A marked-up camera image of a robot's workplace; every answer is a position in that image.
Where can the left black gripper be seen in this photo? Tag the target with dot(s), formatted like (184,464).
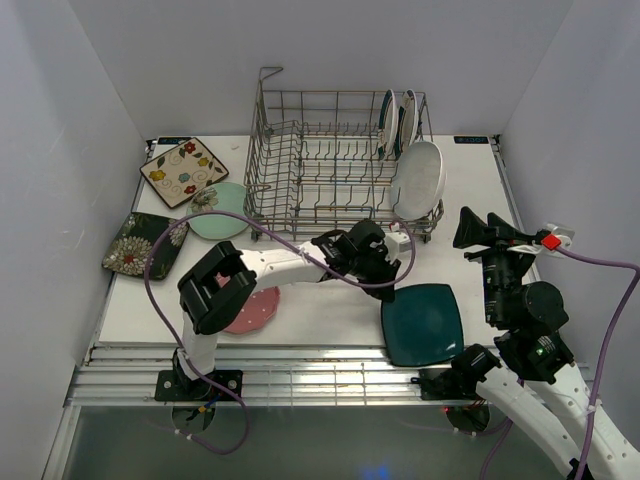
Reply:
(387,272)

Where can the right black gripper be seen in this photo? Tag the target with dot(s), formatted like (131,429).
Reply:
(470,230)

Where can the white oval plate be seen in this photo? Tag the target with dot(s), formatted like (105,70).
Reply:
(418,185)

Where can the dark teal square plate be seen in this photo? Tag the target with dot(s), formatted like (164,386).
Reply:
(422,326)

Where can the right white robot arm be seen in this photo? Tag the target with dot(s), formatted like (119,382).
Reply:
(534,378)

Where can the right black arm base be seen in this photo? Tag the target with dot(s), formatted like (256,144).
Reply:
(446,384)

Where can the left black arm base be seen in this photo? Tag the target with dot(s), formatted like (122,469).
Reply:
(171,388)

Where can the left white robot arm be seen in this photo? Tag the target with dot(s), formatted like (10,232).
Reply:
(217,288)

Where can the pink polka dot plate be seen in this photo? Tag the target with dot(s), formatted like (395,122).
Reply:
(258,310)

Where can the mint green flower plate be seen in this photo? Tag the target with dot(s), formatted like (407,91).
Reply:
(226,197)

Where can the cream square floral plate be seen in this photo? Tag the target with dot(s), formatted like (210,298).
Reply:
(182,171)

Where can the dark square floral plate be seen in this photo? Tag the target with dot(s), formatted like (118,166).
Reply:
(128,252)

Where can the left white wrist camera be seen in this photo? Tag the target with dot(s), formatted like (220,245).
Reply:
(397,240)

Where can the grey wire dish rack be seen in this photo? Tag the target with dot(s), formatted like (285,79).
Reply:
(312,162)

